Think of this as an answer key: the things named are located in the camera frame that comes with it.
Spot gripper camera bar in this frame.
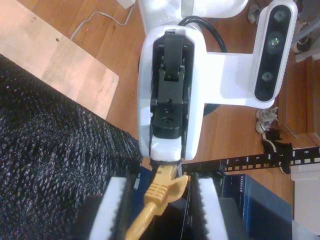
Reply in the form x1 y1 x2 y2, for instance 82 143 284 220
203 0 299 110

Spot dark sneaker white sole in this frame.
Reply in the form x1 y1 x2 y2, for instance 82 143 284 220
261 128 293 175

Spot black perforated rack rail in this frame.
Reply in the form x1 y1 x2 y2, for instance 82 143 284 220
184 146 320 174

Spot yellow network cable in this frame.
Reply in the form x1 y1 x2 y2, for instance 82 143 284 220
124 163 190 240

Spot black mesh mat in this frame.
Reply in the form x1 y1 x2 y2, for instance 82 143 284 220
0 53 143 240

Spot blue network switch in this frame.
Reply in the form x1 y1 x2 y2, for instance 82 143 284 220
217 172 294 240

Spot dark blue rack unit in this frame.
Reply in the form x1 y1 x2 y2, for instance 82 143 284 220
133 164 154 193

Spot white floor cable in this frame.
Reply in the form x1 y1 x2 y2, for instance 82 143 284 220
69 0 137 41

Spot white power adapter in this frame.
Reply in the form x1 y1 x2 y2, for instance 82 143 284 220
117 0 137 10

